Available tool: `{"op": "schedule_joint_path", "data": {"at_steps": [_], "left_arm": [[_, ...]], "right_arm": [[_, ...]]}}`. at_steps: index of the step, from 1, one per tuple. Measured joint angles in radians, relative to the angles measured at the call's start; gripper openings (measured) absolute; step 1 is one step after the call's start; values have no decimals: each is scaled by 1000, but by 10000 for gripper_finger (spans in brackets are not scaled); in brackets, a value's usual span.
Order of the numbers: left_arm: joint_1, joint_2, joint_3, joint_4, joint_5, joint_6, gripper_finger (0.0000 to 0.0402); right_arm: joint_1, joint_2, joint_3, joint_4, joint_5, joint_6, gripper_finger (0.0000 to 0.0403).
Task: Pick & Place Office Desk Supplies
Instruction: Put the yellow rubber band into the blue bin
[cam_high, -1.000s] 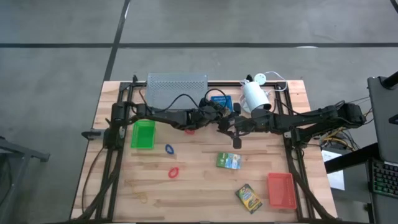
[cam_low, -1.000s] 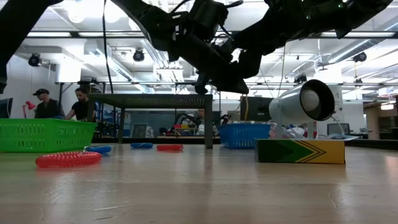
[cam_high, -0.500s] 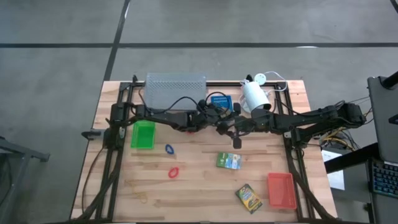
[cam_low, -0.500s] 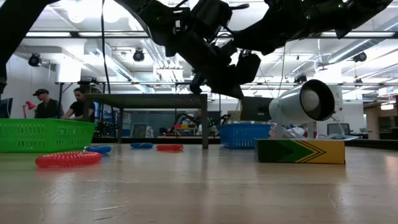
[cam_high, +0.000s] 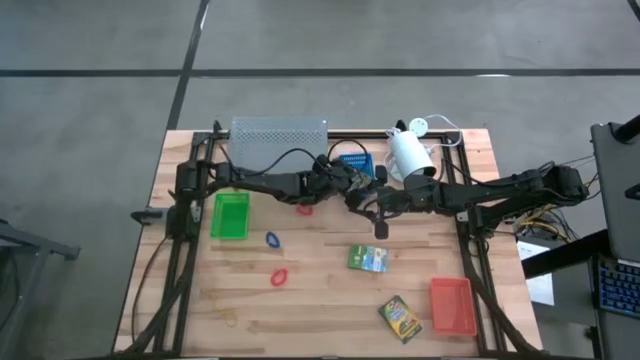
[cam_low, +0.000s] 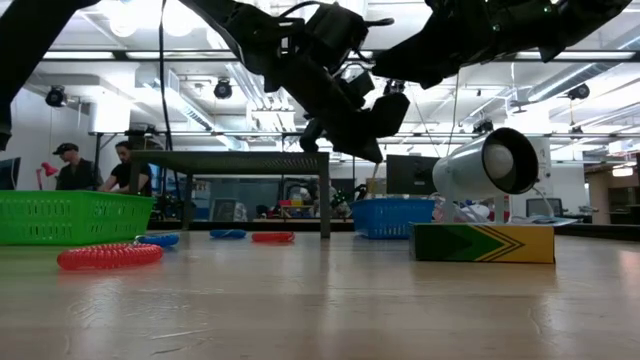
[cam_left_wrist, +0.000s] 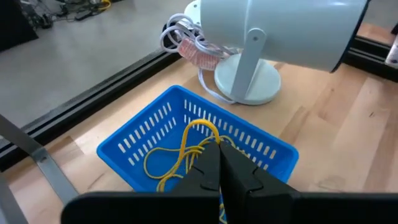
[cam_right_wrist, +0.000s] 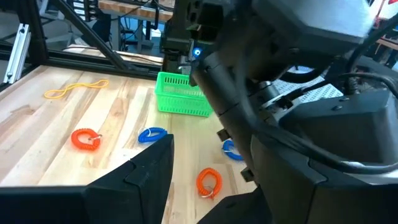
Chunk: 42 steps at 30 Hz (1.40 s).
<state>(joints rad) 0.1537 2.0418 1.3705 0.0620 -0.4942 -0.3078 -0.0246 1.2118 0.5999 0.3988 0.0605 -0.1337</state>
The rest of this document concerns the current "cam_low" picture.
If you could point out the white cylindrical desk lamp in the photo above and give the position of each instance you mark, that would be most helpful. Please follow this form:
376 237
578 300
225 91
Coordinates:
465 175

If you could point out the black overhead frame beam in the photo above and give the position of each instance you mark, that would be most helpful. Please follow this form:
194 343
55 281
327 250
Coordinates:
150 55

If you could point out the yellow green crayon box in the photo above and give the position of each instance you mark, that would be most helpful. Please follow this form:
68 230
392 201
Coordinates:
480 243

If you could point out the black overhead camera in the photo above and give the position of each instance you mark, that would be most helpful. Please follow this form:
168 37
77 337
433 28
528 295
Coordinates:
395 87

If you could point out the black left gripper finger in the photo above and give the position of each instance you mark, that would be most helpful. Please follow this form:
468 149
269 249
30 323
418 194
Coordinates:
362 145

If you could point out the person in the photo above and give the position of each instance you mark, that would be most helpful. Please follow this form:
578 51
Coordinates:
127 175
75 172

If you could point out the blue plastic basket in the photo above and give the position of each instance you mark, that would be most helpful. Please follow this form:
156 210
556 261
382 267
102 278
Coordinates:
392 217

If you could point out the green plastic basket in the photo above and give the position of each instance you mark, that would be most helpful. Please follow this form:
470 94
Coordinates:
75 217

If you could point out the red desk lamp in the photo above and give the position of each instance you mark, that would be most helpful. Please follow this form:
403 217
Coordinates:
49 170

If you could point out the grey perforated metal shelf riser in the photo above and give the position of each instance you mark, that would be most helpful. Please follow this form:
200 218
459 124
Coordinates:
230 162

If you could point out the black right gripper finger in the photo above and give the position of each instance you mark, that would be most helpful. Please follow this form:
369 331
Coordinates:
430 62

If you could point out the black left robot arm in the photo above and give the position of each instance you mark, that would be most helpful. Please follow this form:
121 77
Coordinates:
20 50

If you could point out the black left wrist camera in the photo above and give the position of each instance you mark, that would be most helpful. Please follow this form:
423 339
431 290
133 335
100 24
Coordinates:
392 115

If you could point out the black ceiling spotlight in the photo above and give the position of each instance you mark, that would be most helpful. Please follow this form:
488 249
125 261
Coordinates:
579 92
55 96
223 90

